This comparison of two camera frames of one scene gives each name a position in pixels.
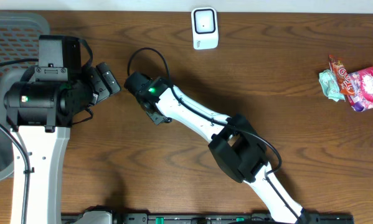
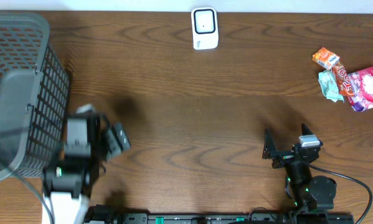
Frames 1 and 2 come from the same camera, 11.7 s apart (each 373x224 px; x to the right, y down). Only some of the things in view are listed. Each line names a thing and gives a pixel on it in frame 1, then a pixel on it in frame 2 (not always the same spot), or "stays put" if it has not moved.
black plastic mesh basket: x=12 y=48 stays put
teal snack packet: x=330 y=86 stays put
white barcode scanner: x=205 y=28 stays put
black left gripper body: x=108 y=78 to x=110 y=143
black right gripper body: x=155 y=116 to x=283 y=158
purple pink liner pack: x=369 y=86 stays put
